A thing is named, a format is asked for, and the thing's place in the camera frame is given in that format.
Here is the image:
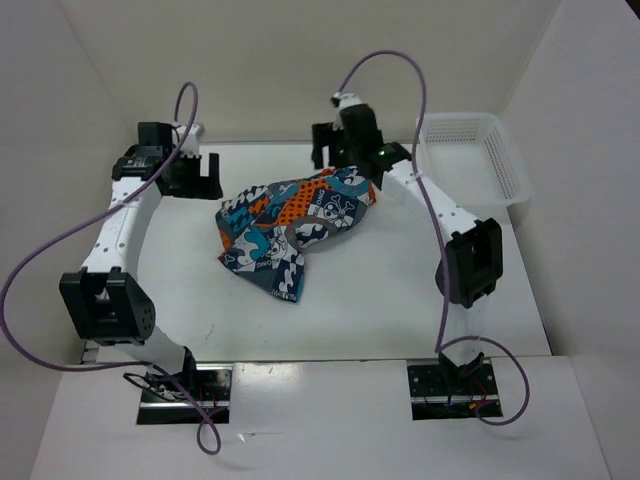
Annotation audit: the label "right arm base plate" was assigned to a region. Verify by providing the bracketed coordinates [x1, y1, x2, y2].
[406, 359, 503, 421]

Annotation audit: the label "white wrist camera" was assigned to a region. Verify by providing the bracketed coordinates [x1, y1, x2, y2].
[172, 122, 205, 157]
[331, 92, 365, 111]

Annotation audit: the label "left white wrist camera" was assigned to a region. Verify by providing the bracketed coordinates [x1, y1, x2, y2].
[172, 122, 205, 157]

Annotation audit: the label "aluminium table edge rail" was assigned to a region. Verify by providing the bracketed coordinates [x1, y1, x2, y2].
[81, 142, 156, 364]

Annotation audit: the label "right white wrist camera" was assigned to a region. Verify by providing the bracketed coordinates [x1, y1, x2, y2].
[331, 92, 365, 111]

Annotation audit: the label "colourful patterned shorts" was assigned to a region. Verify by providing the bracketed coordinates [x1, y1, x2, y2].
[215, 167, 376, 303]

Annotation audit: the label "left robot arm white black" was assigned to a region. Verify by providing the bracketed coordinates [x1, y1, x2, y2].
[59, 146, 222, 400]

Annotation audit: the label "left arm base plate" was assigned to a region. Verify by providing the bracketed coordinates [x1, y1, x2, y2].
[123, 363, 234, 425]

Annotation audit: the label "white perforated plastic basket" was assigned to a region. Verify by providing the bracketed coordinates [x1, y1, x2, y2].
[419, 112, 531, 207]

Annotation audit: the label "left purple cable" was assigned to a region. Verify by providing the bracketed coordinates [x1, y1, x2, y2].
[1, 81, 222, 457]

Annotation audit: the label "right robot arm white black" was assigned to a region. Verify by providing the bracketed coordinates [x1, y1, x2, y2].
[311, 94, 503, 393]

